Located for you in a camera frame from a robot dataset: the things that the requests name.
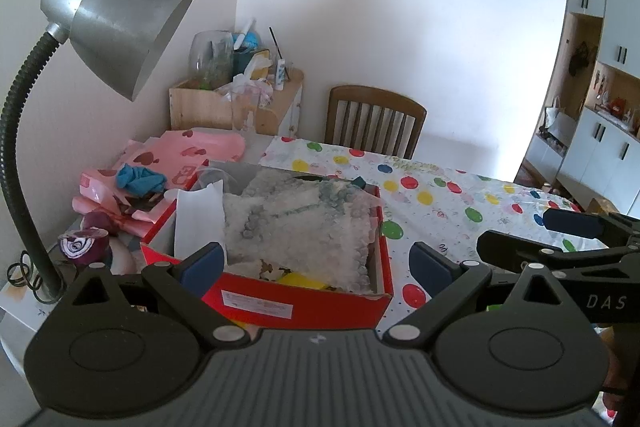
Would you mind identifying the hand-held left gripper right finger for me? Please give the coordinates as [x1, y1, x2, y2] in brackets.
[380, 242, 573, 350]

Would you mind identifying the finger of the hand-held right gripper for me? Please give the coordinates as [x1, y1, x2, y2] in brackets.
[542, 207, 640, 249]
[476, 229, 640, 278]

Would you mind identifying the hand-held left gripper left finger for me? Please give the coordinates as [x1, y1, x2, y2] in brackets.
[65, 242, 248, 350]

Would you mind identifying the yellow sponge cloth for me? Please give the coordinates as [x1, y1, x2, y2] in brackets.
[277, 272, 336, 292]

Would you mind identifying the bubble wrap sheet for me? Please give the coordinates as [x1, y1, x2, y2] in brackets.
[220, 169, 386, 295]

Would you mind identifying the red shoe box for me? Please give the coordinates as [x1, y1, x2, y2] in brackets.
[140, 159, 396, 330]

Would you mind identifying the person's right hand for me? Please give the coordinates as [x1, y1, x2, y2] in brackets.
[600, 327, 640, 415]

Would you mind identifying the white paper sheet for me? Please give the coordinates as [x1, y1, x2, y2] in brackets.
[175, 181, 228, 265]

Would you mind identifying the polka dot tablecloth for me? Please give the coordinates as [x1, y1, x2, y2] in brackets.
[260, 136, 626, 425]

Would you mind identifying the blue cloth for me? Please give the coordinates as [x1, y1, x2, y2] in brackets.
[116, 163, 168, 196]

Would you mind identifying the pink heart print bag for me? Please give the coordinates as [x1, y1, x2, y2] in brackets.
[72, 129, 247, 238]

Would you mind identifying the red onion half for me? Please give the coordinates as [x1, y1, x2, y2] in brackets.
[57, 229, 109, 267]

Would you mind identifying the wooden side cabinet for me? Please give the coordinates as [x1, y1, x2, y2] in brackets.
[169, 67, 305, 138]

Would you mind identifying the clear plastic cup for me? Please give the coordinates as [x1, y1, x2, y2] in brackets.
[230, 86, 261, 135]

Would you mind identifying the wooden chair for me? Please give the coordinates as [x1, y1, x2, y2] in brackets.
[324, 85, 428, 160]

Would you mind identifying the clear bag of small things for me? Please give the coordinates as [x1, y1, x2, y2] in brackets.
[232, 74, 276, 108]

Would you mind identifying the yellow pouch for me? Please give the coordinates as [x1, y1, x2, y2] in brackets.
[247, 49, 273, 78]

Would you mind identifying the blue plastic item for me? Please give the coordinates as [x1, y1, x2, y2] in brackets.
[232, 32, 261, 52]

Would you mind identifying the thin black stick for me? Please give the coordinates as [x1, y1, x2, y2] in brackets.
[269, 27, 291, 82]

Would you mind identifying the grey desk lamp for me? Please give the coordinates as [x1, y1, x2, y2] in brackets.
[0, 0, 200, 308]

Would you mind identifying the black lamp cable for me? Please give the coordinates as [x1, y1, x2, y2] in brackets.
[7, 249, 46, 305]

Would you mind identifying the white wall cabinet unit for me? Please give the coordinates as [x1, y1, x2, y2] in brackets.
[520, 0, 640, 212]

